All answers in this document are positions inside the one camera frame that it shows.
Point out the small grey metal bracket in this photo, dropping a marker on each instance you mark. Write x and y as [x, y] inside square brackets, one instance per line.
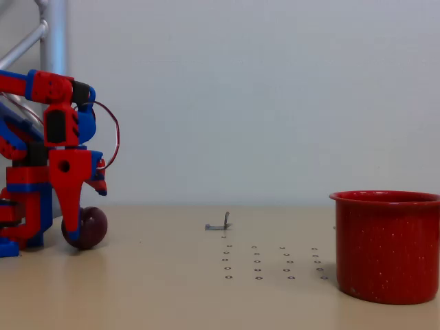
[216, 227]

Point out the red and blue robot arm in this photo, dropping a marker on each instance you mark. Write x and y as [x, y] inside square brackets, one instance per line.
[31, 192]

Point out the red speckled enamel mug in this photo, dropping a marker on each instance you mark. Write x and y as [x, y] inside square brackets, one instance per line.
[388, 251]

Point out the dark purple plum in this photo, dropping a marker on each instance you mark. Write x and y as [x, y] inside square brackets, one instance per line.
[93, 227]

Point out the grey diagonal metal tube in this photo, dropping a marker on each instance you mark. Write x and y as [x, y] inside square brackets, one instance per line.
[20, 48]

